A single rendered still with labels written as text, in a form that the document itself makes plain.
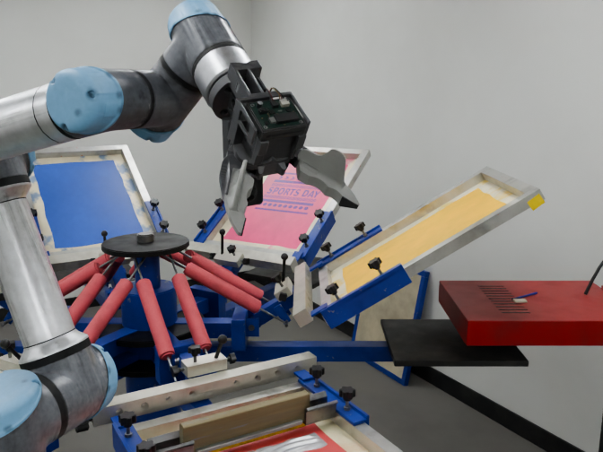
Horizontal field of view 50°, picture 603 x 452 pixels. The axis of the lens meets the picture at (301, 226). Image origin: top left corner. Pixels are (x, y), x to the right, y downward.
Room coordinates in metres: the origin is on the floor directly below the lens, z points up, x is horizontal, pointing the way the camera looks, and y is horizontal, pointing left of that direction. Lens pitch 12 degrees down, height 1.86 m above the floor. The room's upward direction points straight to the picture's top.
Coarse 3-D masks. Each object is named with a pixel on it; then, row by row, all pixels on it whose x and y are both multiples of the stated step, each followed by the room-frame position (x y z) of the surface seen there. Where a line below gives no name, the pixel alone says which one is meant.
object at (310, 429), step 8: (312, 424) 1.61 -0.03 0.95; (288, 432) 1.57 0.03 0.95; (296, 432) 1.57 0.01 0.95; (304, 432) 1.57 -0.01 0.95; (312, 432) 1.57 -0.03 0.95; (320, 432) 1.57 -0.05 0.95; (256, 440) 1.52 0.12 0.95; (264, 440) 1.52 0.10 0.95; (272, 440) 1.52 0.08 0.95; (280, 440) 1.52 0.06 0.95; (328, 440) 1.52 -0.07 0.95; (256, 448) 1.49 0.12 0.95; (320, 448) 1.49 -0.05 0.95; (328, 448) 1.49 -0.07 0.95; (336, 448) 1.49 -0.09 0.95
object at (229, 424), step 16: (272, 400) 1.54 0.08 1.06; (288, 400) 1.55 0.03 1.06; (304, 400) 1.57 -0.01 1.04; (208, 416) 1.46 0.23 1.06; (224, 416) 1.46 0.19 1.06; (240, 416) 1.48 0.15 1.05; (256, 416) 1.50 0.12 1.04; (272, 416) 1.53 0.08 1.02; (288, 416) 1.55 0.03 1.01; (304, 416) 1.57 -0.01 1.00; (192, 432) 1.42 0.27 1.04; (208, 432) 1.44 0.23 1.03; (224, 432) 1.46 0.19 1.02; (240, 432) 1.48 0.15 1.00
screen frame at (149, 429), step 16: (240, 400) 1.68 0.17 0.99; (256, 400) 1.69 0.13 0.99; (176, 416) 1.59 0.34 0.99; (192, 416) 1.59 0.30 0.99; (336, 416) 1.61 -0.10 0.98; (144, 432) 1.53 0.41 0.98; (160, 432) 1.55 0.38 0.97; (352, 432) 1.54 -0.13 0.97; (368, 432) 1.50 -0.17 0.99; (368, 448) 1.48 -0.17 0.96; (384, 448) 1.43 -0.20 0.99
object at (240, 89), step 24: (240, 72) 0.77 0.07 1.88; (216, 96) 0.78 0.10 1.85; (240, 96) 0.75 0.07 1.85; (264, 96) 0.74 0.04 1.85; (288, 96) 0.75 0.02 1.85; (240, 120) 0.73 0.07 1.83; (264, 120) 0.71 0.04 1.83; (288, 120) 0.72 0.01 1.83; (240, 144) 0.75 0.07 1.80; (264, 144) 0.71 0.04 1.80; (288, 144) 0.74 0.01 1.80; (264, 168) 0.74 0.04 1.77
